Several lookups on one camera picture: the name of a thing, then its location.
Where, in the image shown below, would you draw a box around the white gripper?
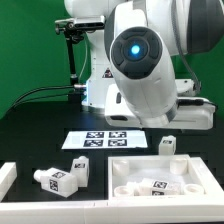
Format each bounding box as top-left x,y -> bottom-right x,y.
104,84 -> 214,130

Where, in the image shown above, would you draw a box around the white square tabletop tray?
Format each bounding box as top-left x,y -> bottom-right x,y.
108,154 -> 222,199

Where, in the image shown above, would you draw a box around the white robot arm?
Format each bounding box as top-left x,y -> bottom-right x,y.
64,0 -> 224,130

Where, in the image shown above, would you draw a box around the paper sheet with markers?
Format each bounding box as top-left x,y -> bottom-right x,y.
62,130 -> 148,150

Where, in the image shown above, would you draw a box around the white U-shaped fence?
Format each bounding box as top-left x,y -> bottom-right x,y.
0,156 -> 224,224

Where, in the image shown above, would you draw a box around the black cables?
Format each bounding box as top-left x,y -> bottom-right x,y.
9,85 -> 84,111

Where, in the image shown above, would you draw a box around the camera on black stand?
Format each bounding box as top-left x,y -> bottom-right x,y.
55,16 -> 113,109

